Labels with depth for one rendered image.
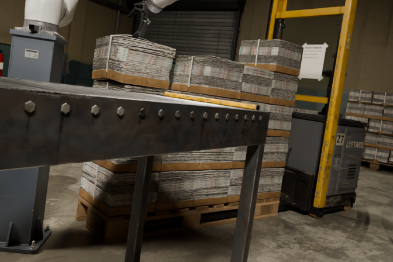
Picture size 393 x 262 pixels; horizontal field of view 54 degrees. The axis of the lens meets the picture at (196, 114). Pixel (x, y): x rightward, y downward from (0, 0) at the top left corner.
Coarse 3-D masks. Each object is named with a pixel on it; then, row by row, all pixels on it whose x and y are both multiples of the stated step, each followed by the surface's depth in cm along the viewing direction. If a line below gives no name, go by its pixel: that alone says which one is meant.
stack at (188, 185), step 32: (128, 160) 199; (160, 160) 213; (192, 160) 229; (224, 160) 246; (96, 192) 210; (128, 192) 203; (160, 192) 216; (192, 192) 232; (224, 192) 250; (96, 224) 207; (128, 224) 204; (160, 224) 236; (192, 224) 235
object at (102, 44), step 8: (96, 40) 216; (104, 40) 209; (96, 48) 216; (104, 48) 208; (96, 56) 214; (104, 56) 206; (96, 64) 212; (104, 64) 205; (104, 80) 215; (112, 80) 212
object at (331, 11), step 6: (342, 6) 292; (282, 12) 334; (288, 12) 329; (294, 12) 325; (300, 12) 320; (306, 12) 316; (312, 12) 311; (318, 12) 307; (324, 12) 303; (330, 12) 299; (336, 12) 295; (342, 12) 292; (276, 18) 339; (282, 18) 335; (288, 18) 332; (294, 18) 329
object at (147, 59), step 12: (120, 36) 194; (120, 48) 194; (132, 48) 189; (144, 48) 193; (156, 48) 197; (168, 48) 202; (120, 60) 191; (132, 60) 193; (144, 60) 195; (156, 60) 200; (168, 60) 204; (120, 72) 192; (132, 72) 193; (144, 72) 197; (156, 72) 201; (168, 72) 206; (132, 84) 196
